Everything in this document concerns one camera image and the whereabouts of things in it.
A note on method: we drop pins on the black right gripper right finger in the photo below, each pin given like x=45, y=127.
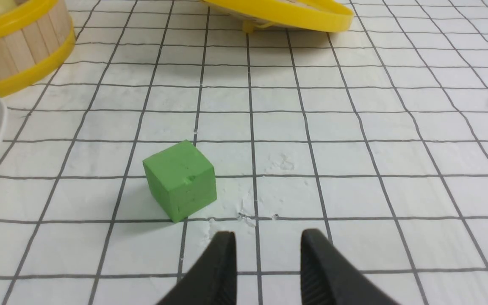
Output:
x=328, y=278

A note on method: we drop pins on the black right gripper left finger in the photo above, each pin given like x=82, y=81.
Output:
x=213, y=279

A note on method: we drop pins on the green cube block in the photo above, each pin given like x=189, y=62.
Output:
x=181, y=179

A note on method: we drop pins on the yellow bamboo steamer lid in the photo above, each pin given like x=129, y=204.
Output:
x=316, y=15

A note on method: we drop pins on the yellow bamboo steamer basket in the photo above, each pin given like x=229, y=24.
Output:
x=36, y=37

